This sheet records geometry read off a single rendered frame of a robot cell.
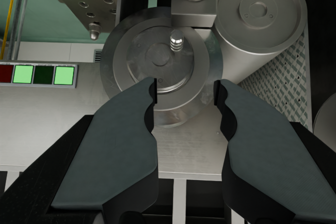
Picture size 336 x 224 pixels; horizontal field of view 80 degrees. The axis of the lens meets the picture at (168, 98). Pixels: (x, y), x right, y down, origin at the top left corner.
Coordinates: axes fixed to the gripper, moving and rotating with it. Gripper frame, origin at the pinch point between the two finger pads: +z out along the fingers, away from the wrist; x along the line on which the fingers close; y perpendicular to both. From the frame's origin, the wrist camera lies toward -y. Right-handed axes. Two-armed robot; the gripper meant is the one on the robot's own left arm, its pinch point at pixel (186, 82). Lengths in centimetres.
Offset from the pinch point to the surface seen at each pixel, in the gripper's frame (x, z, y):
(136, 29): -5.6, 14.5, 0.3
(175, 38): -0.7, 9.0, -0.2
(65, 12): -133, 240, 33
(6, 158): -46, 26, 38
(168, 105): -1.4, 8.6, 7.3
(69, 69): -31, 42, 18
